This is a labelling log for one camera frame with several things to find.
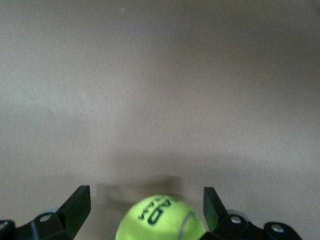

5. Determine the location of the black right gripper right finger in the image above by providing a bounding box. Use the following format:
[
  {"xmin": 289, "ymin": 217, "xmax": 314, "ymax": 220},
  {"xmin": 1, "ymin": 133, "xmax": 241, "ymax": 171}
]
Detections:
[{"xmin": 201, "ymin": 186, "xmax": 302, "ymax": 240}]

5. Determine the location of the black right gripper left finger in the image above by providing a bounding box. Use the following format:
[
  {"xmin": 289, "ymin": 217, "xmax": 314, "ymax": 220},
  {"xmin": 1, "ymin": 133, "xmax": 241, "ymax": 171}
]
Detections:
[{"xmin": 0, "ymin": 184, "xmax": 91, "ymax": 240}]

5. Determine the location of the yellow-green tennis ball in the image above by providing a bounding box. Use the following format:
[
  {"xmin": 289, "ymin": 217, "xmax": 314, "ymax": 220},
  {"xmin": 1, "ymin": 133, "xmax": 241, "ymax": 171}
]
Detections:
[{"xmin": 115, "ymin": 194, "xmax": 207, "ymax": 240}]

